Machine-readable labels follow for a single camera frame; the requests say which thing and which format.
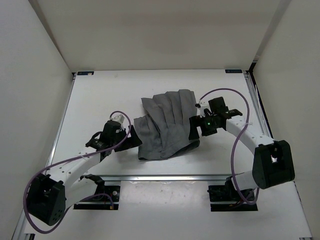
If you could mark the left blue corner label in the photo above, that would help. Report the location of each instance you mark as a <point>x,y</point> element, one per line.
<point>85,73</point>

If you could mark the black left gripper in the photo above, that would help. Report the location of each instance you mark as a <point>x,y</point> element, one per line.
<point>132,141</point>

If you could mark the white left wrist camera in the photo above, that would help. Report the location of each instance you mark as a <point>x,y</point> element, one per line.
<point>120,118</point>

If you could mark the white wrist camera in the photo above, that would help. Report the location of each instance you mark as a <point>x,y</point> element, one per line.
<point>120,118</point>
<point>202,105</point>

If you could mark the grey pleated skirt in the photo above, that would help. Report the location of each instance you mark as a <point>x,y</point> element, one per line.
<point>165,128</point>

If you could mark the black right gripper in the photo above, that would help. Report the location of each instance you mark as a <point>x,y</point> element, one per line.
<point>197,121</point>

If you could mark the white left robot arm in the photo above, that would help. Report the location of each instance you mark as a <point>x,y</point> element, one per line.
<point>48,196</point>

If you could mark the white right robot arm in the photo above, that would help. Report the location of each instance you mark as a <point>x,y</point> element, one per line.
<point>272,160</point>

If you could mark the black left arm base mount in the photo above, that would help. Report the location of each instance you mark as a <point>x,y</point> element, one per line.
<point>107,199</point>

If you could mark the right blue corner label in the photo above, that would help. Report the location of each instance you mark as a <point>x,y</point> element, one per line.
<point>233,71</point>

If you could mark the blue corner label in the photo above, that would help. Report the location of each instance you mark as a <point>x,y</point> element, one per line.
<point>85,73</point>
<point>233,71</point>

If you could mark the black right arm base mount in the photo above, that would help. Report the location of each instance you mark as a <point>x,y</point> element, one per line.
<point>224,198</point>

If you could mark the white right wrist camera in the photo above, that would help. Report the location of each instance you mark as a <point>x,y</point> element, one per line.
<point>202,105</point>

